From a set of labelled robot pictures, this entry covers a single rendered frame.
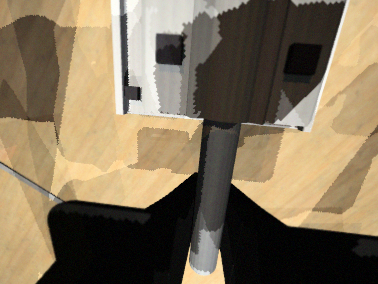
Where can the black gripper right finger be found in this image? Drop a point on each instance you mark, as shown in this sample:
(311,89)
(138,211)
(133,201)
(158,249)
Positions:
(257,248)

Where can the grey metal shaft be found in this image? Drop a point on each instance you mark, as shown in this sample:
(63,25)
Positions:
(218,150)

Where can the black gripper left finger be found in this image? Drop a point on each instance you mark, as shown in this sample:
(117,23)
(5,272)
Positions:
(158,236)

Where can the red-handled screwdriver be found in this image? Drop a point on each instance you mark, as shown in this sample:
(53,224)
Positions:
(31,184)

